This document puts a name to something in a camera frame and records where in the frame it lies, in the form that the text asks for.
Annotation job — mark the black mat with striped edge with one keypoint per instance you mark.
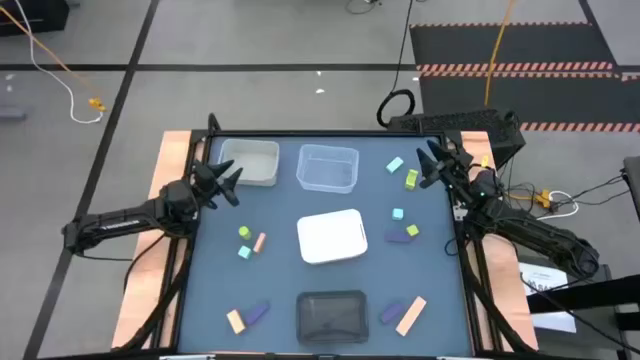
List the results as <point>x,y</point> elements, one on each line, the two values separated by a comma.
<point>525,100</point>
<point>510,45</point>

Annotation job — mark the small salmon orange block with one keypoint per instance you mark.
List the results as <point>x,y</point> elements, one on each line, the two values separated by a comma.
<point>259,242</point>

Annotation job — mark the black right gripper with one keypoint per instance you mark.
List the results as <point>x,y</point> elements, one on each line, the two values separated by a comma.
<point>457,172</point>

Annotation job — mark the black box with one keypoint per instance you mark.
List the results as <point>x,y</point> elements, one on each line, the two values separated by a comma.
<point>30,15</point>

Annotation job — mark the black stand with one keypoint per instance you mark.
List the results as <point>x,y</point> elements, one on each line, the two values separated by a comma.
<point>590,300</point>

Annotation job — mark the small lime green cube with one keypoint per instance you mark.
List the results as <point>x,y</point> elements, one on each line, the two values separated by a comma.
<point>412,230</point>

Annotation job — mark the yellow orange rectangular block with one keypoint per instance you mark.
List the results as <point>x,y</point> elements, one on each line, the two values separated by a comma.
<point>236,321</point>

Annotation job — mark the clear plastic bin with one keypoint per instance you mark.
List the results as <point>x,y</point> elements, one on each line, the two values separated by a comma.
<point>327,170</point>

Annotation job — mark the black curved bracket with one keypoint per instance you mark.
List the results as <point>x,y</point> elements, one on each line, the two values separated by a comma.
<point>214,122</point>

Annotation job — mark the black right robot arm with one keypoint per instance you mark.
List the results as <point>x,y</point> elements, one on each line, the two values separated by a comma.
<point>530,232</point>

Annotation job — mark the black table frame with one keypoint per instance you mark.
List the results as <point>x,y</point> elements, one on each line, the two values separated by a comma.
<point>325,133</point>

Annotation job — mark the grey plastic bin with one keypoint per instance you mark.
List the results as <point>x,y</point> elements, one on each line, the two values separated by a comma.
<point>250,162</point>

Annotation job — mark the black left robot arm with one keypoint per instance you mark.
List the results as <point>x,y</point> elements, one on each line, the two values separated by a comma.
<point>120,222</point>

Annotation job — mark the lime green rectangular block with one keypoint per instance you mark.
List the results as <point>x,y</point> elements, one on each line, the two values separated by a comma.
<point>411,179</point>

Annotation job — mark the white printed paper sheet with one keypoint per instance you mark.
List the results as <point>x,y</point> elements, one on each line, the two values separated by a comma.
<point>542,277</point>

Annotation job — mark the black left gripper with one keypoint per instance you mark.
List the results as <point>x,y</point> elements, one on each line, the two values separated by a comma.
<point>206,187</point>

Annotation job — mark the long salmon orange block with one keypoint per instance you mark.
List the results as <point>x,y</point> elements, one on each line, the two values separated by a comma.
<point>411,315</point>

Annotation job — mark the cyan rectangular block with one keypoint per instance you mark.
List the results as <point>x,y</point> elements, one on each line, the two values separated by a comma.
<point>394,164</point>

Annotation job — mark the lime green cylinder block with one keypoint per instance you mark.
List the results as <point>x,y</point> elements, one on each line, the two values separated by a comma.
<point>244,232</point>

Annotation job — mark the purple rectangular block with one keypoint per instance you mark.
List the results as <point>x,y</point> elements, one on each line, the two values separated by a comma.
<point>391,312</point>
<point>396,237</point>
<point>256,313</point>

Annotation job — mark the small cyan cube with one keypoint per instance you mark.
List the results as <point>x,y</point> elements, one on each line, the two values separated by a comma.
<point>397,214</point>
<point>244,252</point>

